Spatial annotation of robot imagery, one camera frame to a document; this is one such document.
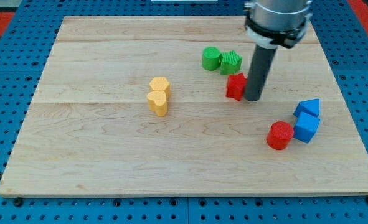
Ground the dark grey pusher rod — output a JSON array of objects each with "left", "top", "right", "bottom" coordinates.
[{"left": 243, "top": 45, "right": 276, "bottom": 101}]

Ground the red cylinder block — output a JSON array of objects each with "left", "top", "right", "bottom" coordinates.
[{"left": 266, "top": 121, "right": 294, "bottom": 150}]

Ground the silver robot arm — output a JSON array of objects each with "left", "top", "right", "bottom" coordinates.
[{"left": 243, "top": 0, "right": 313, "bottom": 49}]

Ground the red star block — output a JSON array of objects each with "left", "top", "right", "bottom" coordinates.
[{"left": 225, "top": 73, "right": 247, "bottom": 101}]

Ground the green star block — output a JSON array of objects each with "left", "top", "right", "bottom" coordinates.
[{"left": 220, "top": 50, "right": 242, "bottom": 75}]

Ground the yellow heart block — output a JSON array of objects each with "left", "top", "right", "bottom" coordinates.
[{"left": 147, "top": 91, "right": 167, "bottom": 116}]

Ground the yellow hexagon block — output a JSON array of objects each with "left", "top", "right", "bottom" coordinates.
[{"left": 149, "top": 77, "right": 171, "bottom": 99}]

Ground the light wooden board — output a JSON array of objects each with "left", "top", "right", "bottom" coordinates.
[{"left": 0, "top": 16, "right": 368, "bottom": 198}]

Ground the green cylinder block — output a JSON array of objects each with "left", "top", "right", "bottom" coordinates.
[{"left": 202, "top": 46, "right": 220, "bottom": 71}]

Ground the blue cube block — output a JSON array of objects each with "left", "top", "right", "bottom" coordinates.
[{"left": 294, "top": 112, "right": 321, "bottom": 143}]

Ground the blue triangle block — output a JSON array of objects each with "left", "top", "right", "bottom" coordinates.
[{"left": 293, "top": 98, "right": 320, "bottom": 117}]

